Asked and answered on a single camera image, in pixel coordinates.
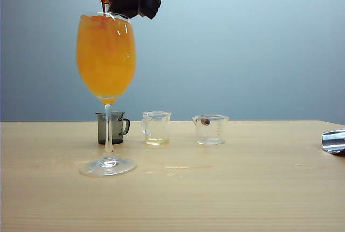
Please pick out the clear cup with yellow residue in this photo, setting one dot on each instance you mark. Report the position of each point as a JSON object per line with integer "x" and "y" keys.
{"x": 156, "y": 128}

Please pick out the grey smoked measuring cup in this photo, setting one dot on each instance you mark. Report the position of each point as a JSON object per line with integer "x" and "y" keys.
{"x": 117, "y": 132}

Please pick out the clear cup with graduation marks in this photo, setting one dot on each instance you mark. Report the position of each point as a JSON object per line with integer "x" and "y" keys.
{"x": 210, "y": 132}

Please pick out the wine glass with orange drink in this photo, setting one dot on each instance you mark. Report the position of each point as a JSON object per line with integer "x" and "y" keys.
{"x": 105, "y": 54}

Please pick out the crumpled silver foil sheet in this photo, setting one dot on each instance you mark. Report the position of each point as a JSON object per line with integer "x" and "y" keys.
{"x": 335, "y": 141}

